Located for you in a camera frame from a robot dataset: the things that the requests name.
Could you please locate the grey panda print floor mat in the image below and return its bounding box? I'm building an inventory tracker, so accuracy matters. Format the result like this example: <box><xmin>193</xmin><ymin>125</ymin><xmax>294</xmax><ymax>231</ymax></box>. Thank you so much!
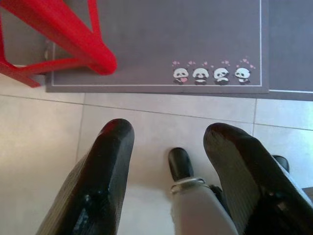
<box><xmin>45</xmin><ymin>0</ymin><xmax>269</xmax><ymax>94</ymax></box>

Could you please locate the red plastic stool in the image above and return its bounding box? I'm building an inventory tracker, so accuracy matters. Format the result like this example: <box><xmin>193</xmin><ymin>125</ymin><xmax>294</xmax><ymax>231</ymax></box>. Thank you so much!
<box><xmin>0</xmin><ymin>0</ymin><xmax>117</xmax><ymax>88</ymax></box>

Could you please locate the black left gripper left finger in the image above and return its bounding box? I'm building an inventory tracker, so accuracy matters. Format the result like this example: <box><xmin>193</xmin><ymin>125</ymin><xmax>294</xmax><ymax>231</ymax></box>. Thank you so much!
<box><xmin>36</xmin><ymin>118</ymin><xmax>135</xmax><ymax>235</ymax></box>

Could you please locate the black robot right foot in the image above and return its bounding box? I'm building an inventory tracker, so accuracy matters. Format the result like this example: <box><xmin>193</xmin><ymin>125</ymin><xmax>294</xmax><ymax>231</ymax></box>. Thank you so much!
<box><xmin>272</xmin><ymin>155</ymin><xmax>291</xmax><ymax>172</ymax></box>

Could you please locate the plain grey floor mat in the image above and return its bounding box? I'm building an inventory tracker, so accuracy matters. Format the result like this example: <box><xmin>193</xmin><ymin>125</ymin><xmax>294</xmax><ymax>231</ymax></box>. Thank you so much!
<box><xmin>268</xmin><ymin>0</ymin><xmax>313</xmax><ymax>101</ymax></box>

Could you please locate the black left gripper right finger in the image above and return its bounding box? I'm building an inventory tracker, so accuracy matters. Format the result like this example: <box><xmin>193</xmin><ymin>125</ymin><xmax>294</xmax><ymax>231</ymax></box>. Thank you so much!
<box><xmin>203</xmin><ymin>122</ymin><xmax>313</xmax><ymax>235</ymax></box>

